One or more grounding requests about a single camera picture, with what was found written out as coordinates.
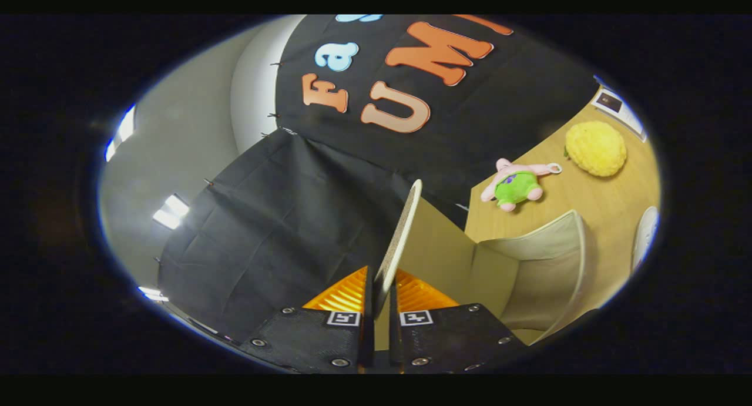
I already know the white booklet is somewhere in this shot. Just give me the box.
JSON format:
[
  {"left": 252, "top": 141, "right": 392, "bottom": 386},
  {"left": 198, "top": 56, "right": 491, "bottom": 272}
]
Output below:
[{"left": 590, "top": 86, "right": 648, "bottom": 143}]

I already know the black backdrop cloth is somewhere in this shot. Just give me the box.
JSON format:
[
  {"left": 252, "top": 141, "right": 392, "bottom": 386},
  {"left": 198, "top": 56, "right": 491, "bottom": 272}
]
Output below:
[{"left": 157, "top": 15, "right": 600, "bottom": 345}]

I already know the white striped sneaker shoe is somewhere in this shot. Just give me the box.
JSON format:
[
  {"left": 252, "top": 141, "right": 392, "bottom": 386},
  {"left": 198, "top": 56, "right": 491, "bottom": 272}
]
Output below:
[{"left": 631, "top": 206, "right": 660, "bottom": 273}]

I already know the beige fabric storage box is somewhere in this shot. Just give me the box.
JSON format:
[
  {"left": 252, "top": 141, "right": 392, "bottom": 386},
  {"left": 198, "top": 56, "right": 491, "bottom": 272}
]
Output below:
[{"left": 374, "top": 179, "right": 595, "bottom": 351}]

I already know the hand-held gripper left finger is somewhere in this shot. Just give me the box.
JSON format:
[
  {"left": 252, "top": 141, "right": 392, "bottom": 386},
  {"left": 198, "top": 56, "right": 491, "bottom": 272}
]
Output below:
[{"left": 238, "top": 265, "right": 377, "bottom": 375}]

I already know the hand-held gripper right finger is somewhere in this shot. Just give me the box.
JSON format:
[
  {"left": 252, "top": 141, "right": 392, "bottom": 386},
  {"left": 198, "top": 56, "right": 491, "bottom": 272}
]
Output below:
[{"left": 387, "top": 269, "right": 529, "bottom": 375}]

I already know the yellow round plush toy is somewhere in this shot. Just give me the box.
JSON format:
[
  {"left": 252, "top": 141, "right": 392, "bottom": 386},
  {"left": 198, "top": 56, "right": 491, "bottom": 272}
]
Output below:
[{"left": 564, "top": 120, "right": 628, "bottom": 178}]

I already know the pink and green plush toy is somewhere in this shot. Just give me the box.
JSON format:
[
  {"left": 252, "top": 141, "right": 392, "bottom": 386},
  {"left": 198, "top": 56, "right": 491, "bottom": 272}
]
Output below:
[{"left": 481, "top": 158, "right": 563, "bottom": 213}]

